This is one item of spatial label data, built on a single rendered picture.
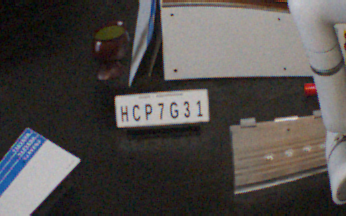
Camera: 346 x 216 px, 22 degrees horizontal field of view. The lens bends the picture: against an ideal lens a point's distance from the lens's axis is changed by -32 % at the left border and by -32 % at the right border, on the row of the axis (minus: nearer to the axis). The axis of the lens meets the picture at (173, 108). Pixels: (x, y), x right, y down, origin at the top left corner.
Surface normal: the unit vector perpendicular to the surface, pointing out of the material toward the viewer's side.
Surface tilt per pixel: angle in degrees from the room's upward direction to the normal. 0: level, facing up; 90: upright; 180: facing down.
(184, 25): 90
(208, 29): 90
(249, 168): 0
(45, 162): 0
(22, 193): 0
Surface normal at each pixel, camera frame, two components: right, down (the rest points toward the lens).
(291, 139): -0.04, -0.79
